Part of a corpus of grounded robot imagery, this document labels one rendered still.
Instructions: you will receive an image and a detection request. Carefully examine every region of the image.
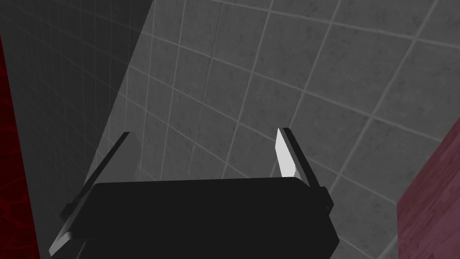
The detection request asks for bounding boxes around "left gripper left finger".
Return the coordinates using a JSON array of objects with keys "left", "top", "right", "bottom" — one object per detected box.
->
[{"left": 59, "top": 131, "right": 141, "bottom": 221}]

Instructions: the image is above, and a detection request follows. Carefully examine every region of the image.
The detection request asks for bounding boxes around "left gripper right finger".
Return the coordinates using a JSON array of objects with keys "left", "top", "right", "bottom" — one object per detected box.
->
[{"left": 274, "top": 127, "right": 321, "bottom": 188}]

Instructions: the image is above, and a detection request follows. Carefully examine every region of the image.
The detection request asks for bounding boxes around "dark red panel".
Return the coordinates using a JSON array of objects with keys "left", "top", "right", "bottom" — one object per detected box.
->
[{"left": 0, "top": 34, "right": 41, "bottom": 259}]

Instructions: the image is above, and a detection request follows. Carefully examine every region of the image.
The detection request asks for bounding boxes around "maroon wooden block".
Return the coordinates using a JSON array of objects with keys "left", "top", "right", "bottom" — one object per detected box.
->
[{"left": 396, "top": 118, "right": 460, "bottom": 259}]

